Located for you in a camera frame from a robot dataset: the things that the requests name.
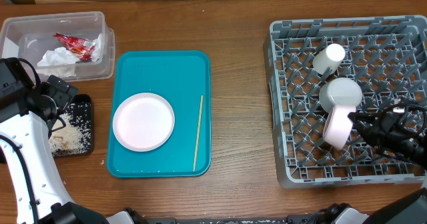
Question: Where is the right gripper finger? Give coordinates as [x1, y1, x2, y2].
[350, 117, 375, 144]
[348, 112, 381, 123]

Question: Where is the small pink saucer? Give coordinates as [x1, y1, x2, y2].
[323, 105, 356, 149]

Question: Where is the white napkin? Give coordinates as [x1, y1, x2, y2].
[36, 47, 80, 78]

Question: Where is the grey bowl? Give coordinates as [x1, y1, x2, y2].
[319, 77, 363, 113]

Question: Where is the red snack wrapper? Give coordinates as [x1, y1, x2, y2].
[54, 33, 101, 61]

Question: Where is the white cup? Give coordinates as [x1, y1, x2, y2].
[312, 43, 346, 75]

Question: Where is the large pink plate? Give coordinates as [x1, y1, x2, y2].
[112, 93, 175, 152]

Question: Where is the wooden chopstick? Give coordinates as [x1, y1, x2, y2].
[193, 95, 203, 172]

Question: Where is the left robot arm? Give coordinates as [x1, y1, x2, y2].
[1, 75, 137, 223]

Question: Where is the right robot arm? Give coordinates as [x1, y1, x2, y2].
[307, 104, 426, 223]

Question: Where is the clear plastic waste bin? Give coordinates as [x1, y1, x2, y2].
[1, 11, 115, 81]

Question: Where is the grey dishwasher rack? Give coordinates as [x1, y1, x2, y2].
[264, 15, 426, 188]

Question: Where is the black rectangular tray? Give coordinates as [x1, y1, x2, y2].
[0, 93, 95, 158]

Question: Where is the spilled rice pile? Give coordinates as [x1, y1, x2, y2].
[49, 101, 92, 157]

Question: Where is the teal serving tray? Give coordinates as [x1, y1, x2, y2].
[107, 50, 211, 178]

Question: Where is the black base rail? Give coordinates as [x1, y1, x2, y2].
[143, 214, 320, 224]

